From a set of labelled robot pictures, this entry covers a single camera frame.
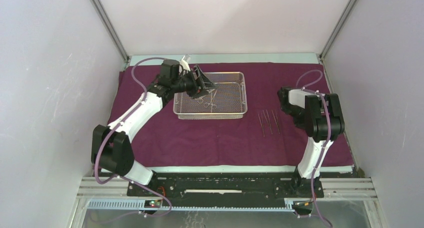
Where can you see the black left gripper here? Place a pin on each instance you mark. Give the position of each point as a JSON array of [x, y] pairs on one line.
[[200, 85]]

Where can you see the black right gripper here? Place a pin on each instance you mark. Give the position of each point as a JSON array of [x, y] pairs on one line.
[[299, 122]]

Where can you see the magenta surgical wrap cloth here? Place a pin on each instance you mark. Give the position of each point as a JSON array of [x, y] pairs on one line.
[[166, 140]]

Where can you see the steel surgical scissors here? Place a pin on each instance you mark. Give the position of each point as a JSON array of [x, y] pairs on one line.
[[208, 104]]

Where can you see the metal mesh instrument tray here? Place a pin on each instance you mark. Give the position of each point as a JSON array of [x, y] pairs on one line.
[[227, 101]]

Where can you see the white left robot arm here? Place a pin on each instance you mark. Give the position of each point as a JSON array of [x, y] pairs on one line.
[[112, 144]]

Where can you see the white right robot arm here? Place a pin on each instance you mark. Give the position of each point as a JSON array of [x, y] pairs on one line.
[[320, 116]]

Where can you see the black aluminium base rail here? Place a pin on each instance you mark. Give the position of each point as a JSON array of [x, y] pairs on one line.
[[223, 192]]

